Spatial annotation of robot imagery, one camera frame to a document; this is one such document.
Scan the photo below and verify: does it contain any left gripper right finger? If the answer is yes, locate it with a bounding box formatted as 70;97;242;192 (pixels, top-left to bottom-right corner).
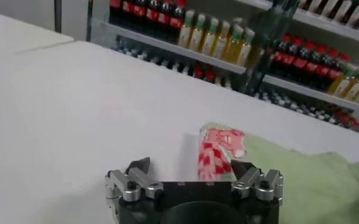
230;160;284;205

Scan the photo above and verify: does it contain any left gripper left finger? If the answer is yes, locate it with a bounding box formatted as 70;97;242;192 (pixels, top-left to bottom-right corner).
105;157;165;202

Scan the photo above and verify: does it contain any white drink display cabinet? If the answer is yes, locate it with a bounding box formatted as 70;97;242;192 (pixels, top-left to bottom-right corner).
87;0;271;92
246;0;359;135

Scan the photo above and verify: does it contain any glass cabinet door black frame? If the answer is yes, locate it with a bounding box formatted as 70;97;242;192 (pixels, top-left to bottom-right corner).
53;0;95;43

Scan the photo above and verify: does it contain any light green shirt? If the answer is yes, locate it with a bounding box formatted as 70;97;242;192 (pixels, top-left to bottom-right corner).
197;121;359;224

